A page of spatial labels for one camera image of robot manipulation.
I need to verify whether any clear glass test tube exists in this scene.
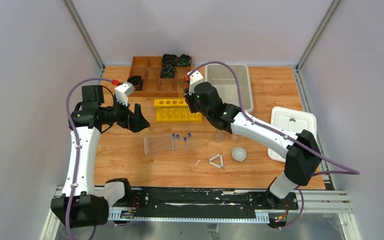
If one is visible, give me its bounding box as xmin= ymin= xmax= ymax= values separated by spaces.
xmin=178 ymin=88 xmax=184 ymax=99

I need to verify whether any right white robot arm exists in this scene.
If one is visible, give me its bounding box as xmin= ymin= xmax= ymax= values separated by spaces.
xmin=183 ymin=82 xmax=321 ymax=209

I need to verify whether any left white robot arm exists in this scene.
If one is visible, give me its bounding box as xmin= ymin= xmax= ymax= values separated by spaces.
xmin=50 ymin=82 xmax=150 ymax=229

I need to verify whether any beige plastic bin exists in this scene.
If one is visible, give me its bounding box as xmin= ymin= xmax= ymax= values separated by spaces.
xmin=205 ymin=63 xmax=254 ymax=113

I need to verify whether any yellow test tube rack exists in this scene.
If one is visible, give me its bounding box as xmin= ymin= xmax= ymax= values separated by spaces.
xmin=153 ymin=98 xmax=203 ymax=123

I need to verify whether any clear plastic tube rack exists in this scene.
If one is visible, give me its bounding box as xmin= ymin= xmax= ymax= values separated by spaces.
xmin=143 ymin=134 xmax=172 ymax=155

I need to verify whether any small glass beaker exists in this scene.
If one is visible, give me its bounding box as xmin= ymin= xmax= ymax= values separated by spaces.
xmin=213 ymin=129 xmax=225 ymax=143

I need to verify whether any wooden compartment tray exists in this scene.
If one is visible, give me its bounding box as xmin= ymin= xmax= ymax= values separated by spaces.
xmin=127 ymin=54 xmax=193 ymax=98

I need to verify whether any white clay triangle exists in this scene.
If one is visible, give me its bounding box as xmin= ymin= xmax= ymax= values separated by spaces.
xmin=208 ymin=154 xmax=224 ymax=169

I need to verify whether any white round dish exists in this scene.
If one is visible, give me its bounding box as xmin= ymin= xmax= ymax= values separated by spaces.
xmin=231 ymin=147 xmax=247 ymax=162

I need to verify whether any white plastic bin lid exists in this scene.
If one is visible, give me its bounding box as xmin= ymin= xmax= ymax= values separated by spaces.
xmin=267 ymin=106 xmax=318 ymax=163

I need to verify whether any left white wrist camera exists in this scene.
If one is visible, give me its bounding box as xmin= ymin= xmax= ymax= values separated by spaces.
xmin=114 ymin=82 xmax=135 ymax=107

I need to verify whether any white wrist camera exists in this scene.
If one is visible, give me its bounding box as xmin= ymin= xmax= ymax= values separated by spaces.
xmin=114 ymin=82 xmax=135 ymax=107
xmin=185 ymin=70 xmax=204 ymax=95

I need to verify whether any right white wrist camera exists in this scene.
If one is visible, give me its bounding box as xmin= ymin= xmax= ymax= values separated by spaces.
xmin=185 ymin=70 xmax=204 ymax=95

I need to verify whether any black cable bundle top right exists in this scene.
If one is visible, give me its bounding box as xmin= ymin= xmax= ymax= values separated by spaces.
xmin=177 ymin=53 xmax=193 ymax=68

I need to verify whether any black cable bundle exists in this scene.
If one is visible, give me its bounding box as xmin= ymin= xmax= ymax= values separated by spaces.
xmin=161 ymin=53 xmax=179 ymax=67
xmin=160 ymin=64 xmax=176 ymax=80
xmin=177 ymin=53 xmax=193 ymax=68

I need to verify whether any black cable bundle middle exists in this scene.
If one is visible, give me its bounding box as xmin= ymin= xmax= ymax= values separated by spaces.
xmin=160 ymin=64 xmax=176 ymax=80

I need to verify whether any black cable bundle top left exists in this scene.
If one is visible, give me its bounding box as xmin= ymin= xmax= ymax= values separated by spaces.
xmin=161 ymin=53 xmax=179 ymax=67

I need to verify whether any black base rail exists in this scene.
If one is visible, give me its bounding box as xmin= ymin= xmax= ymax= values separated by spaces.
xmin=108 ymin=187 xmax=299 ymax=223

